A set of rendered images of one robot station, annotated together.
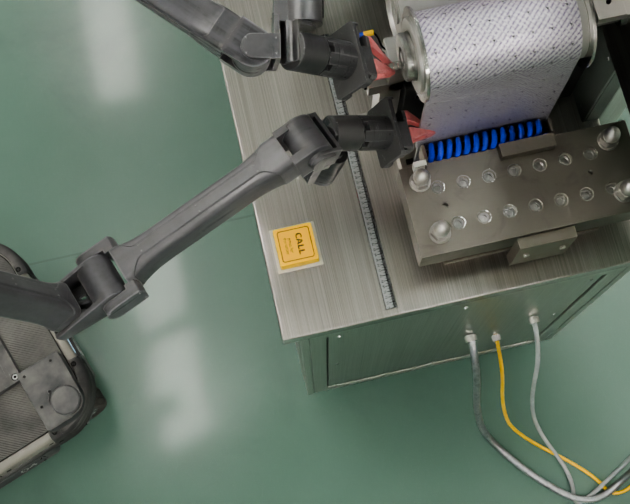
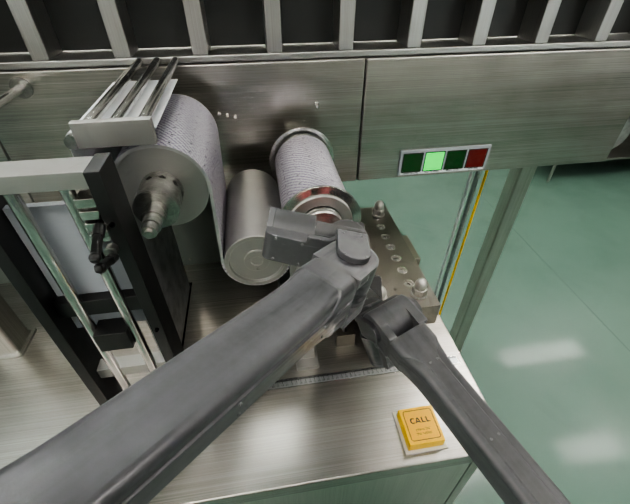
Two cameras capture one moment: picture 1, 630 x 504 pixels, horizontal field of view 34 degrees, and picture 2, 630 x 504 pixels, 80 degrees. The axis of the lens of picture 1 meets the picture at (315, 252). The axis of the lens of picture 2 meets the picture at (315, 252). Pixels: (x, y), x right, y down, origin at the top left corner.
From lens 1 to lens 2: 1.32 m
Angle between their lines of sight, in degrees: 52
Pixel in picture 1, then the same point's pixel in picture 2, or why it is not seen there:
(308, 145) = (405, 305)
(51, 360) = not seen: outside the picture
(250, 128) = (297, 468)
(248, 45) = (355, 252)
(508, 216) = (399, 260)
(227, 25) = (326, 268)
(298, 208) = (380, 425)
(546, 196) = (384, 242)
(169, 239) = (548, 483)
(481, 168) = not seen: hidden behind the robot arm
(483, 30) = (318, 166)
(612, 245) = not seen: hidden behind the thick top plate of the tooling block
